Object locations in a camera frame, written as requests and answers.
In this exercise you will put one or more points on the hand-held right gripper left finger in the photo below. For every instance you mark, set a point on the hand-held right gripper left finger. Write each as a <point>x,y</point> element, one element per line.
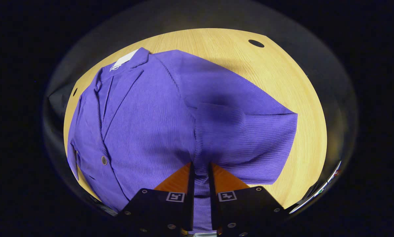
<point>191,184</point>

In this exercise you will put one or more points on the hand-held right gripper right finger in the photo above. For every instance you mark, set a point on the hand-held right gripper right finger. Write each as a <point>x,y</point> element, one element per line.
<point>212,184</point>

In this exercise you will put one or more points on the white panel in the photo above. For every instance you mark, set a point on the white panel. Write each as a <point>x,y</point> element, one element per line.
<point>316,193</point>

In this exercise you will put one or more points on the white garment tag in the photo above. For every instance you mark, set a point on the white garment tag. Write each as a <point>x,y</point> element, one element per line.
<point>126,59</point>

